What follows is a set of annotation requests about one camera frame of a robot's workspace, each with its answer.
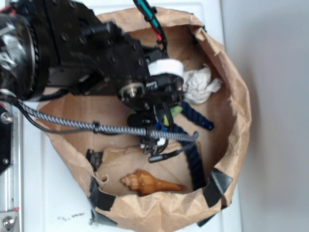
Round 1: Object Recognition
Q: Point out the brown paper bag bin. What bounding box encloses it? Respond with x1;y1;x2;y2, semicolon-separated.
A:
49;8;252;232

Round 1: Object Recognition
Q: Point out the dark blue rope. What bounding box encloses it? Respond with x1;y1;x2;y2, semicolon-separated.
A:
166;101;215;190

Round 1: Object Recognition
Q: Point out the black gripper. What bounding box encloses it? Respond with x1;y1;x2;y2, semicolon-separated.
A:
79;21;185;112

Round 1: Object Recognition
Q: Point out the brown conch seashell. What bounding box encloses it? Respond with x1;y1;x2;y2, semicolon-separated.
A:
120;170;186;196

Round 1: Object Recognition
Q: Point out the grey braided cable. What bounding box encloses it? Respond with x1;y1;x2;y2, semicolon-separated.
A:
14;100;199;143

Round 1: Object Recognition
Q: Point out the aluminium frame rail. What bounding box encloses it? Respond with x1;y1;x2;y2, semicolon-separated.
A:
0;102;23;232

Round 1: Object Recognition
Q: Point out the white crumpled cloth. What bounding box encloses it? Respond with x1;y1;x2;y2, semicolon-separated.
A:
183;65;223;104

